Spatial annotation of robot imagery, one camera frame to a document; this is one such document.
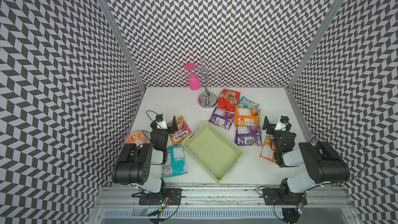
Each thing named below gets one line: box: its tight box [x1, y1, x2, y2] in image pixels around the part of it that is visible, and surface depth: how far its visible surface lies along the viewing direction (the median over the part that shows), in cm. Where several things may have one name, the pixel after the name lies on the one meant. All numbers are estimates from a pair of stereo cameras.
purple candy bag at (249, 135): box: [234, 125, 263, 147], surface depth 93 cm
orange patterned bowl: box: [125, 130, 146, 146], surface depth 91 cm
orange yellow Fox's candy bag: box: [166, 115, 192, 146], surface depth 95 cm
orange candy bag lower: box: [259, 135, 276, 164], surface depth 88 cm
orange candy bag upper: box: [234, 107, 261, 127], surface depth 101 cm
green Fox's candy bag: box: [237, 95, 260, 109], surface depth 108 cm
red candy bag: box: [217, 88, 241, 112], surface depth 107 cm
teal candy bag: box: [161, 144, 188, 178], surface depth 83 cm
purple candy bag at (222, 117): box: [208, 106, 235, 131], surface depth 101 cm
